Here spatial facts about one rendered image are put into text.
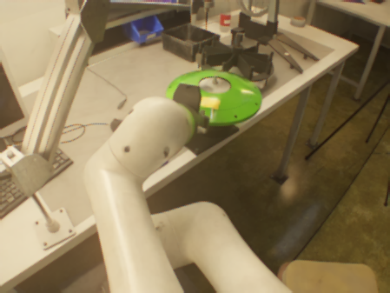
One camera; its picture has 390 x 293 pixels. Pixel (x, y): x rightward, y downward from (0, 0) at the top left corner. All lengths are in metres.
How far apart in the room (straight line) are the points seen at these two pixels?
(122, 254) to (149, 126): 0.19
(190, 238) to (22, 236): 0.48
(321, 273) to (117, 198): 0.84
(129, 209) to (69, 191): 0.47
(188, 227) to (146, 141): 0.24
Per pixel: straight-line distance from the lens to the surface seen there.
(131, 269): 0.40
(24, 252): 0.84
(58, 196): 0.91
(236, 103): 0.88
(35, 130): 0.64
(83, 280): 0.88
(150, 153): 0.47
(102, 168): 0.51
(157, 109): 0.46
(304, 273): 1.11
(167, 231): 0.61
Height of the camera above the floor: 1.58
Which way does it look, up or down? 43 degrees down
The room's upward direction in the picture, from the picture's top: 2 degrees clockwise
